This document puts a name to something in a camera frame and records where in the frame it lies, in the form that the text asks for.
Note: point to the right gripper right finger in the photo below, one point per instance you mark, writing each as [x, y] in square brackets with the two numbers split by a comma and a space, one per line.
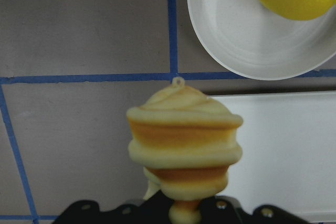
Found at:
[217, 210]

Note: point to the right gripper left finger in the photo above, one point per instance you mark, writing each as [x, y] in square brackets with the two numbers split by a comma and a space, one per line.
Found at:
[156, 208]

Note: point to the spiral bread roll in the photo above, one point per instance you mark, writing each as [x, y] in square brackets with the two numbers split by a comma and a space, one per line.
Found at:
[186, 142]

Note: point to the white round plate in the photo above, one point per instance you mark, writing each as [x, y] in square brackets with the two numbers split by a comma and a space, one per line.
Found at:
[253, 42]

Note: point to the white rectangular tray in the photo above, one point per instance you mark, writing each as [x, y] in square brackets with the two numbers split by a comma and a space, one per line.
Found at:
[288, 142]

